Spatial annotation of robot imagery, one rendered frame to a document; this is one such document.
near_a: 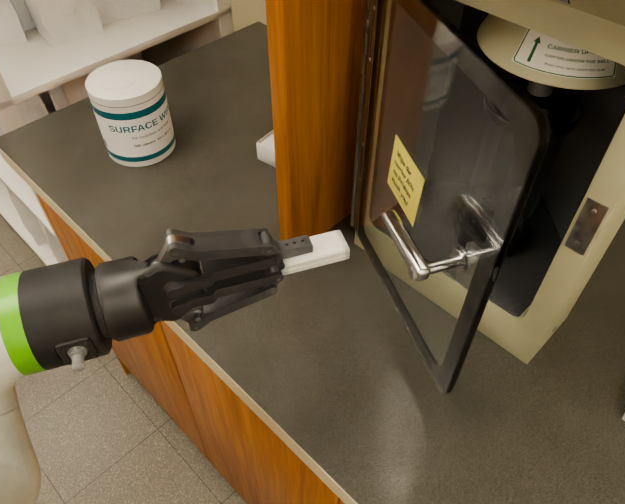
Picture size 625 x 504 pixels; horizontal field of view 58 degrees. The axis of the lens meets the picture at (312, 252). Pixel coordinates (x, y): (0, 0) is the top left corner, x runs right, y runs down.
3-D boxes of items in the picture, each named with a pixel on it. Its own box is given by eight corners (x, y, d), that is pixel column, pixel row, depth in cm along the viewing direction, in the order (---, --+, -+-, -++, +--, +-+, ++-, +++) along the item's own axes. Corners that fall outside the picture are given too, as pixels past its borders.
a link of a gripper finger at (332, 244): (274, 249, 56) (273, 244, 56) (339, 233, 58) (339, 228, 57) (282, 271, 54) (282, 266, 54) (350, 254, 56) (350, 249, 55)
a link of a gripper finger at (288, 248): (259, 254, 55) (257, 233, 53) (308, 242, 56) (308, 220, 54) (263, 265, 54) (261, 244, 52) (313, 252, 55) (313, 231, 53)
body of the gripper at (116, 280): (118, 361, 53) (216, 335, 55) (92, 308, 46) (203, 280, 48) (111, 300, 57) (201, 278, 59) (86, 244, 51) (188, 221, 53)
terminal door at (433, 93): (358, 227, 87) (382, -45, 57) (449, 398, 68) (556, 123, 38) (353, 228, 87) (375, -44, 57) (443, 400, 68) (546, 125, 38)
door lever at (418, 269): (422, 214, 61) (426, 196, 59) (464, 278, 55) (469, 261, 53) (376, 225, 60) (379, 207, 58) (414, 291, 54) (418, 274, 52)
